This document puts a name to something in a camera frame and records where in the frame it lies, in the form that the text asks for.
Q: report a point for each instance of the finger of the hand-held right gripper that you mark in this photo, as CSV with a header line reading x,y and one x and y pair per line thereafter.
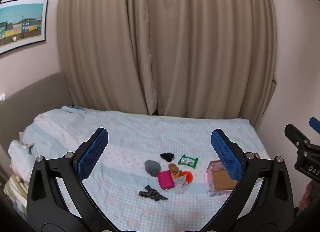
x,y
315,124
296,138

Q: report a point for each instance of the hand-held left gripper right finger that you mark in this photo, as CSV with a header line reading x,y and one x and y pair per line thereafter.
x,y
226,156

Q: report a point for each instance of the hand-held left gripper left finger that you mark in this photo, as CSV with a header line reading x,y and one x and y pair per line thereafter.
x,y
92,154

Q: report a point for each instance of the pink printed cardboard box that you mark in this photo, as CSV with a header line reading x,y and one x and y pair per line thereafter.
x,y
221,180

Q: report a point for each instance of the light grey cloth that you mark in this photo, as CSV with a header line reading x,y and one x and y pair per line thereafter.
x,y
180,185

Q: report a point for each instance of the brown cookie plush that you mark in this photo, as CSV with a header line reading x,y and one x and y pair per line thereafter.
x,y
173,168

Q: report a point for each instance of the black scrunchie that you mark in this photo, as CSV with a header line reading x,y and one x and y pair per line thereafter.
x,y
167,156

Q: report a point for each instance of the dark grey knitted cloth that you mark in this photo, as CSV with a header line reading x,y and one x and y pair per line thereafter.
x,y
152,167

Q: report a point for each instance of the magenta pouch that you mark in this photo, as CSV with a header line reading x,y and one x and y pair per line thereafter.
x,y
165,180

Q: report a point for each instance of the black patterned cloth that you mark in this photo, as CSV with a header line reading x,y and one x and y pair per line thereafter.
x,y
151,193

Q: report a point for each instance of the person's right hand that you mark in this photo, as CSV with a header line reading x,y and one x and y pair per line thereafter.
x,y
307,197

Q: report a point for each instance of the green wipes packet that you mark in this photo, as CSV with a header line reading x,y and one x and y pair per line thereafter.
x,y
187,162

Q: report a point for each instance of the blue printed tag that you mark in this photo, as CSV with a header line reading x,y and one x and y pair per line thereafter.
x,y
78,108

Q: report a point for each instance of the light blue checked blanket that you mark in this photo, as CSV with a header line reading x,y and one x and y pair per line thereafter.
x,y
150,131

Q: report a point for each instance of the beige padded headboard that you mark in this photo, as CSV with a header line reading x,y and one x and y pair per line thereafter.
x,y
37,91

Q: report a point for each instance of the pale striped cloth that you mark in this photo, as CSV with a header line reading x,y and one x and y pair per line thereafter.
x,y
15,192

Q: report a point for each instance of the beige curtain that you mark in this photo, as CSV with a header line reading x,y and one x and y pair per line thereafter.
x,y
162,46

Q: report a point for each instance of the wall poster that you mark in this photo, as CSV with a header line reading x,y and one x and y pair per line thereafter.
x,y
22,24

